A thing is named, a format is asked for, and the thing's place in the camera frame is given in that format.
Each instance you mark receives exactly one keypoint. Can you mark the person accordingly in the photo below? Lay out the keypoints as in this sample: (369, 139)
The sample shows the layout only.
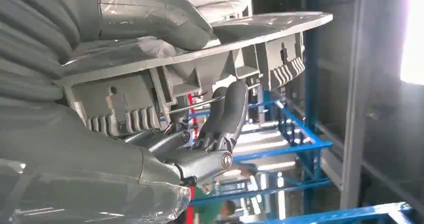
(208, 209)

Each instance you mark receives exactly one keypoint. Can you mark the blue metal shelf rack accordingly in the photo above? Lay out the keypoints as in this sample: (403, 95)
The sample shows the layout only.
(348, 214)
(291, 146)

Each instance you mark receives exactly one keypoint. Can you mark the red barrier strip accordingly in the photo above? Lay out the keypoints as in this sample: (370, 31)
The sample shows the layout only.
(191, 212)

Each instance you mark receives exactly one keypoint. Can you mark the ribbed grey right robot arm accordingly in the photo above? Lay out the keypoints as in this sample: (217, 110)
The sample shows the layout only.
(33, 50)

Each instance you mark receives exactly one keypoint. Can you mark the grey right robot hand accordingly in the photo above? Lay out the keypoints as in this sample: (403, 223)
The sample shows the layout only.
(66, 156)

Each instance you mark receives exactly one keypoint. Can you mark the grey metal frame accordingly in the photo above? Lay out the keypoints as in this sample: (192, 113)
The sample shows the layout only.
(356, 116)

